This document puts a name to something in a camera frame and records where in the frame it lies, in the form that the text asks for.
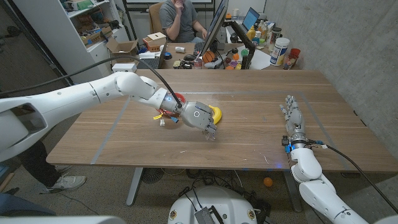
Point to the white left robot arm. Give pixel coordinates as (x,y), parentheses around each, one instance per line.
(62,102)

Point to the yellow banana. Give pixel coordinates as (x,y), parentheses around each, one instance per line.
(218,115)

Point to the grey table leg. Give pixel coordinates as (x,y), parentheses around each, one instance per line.
(290,196)
(134,186)

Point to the orange ball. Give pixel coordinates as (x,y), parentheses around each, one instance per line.
(268,182)

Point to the person in dark trousers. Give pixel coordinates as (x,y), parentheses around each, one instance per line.
(34,168)

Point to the cardboard box with items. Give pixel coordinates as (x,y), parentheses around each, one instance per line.
(96,36)

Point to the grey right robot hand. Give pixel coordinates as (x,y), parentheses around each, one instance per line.
(295,119)

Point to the jar with dark lid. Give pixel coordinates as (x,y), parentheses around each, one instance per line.
(274,39)

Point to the red bowl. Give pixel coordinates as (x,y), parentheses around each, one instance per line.
(181,97)

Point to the small orange basketball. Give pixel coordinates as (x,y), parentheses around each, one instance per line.
(208,57)

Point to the black floor fan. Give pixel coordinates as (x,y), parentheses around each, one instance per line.
(152,175)

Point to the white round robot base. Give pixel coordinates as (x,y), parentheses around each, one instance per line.
(217,202)

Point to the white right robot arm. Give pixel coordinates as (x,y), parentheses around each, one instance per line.
(314,186)

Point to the white power box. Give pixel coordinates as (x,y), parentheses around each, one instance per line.
(124,67)

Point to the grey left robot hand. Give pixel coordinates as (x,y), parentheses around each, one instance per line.
(197,115)

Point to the office chair brown jacket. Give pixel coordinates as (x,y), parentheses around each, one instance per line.
(154,18)

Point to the black computer monitor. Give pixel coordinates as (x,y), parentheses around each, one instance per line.
(214,28)

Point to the white paper sheet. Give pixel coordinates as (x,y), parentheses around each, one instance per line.
(261,60)

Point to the wooden box orange base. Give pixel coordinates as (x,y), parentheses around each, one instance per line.
(155,42)

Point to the blue round button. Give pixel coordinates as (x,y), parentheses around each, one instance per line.
(168,56)

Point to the grey ribbed box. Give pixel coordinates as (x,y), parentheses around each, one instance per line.
(205,216)

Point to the open cardboard box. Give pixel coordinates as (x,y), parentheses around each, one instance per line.
(122,49)

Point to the white canister blue label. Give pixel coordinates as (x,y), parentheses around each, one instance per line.
(279,51)

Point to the wooden desk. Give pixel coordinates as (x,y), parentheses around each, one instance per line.
(177,62)

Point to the laptop with blue screen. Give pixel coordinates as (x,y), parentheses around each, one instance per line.
(250,18)

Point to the white shelf unit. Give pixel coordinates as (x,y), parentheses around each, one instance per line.
(56,31)

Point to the black laptop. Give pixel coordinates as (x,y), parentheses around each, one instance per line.
(150,63)

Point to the yellow bottle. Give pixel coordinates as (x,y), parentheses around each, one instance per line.
(251,33)

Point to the person in grey shirt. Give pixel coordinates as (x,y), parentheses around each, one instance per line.
(180,21)

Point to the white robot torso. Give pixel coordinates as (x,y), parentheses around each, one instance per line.
(62,220)

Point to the clear frame glasses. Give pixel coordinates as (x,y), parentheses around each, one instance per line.
(210,136)

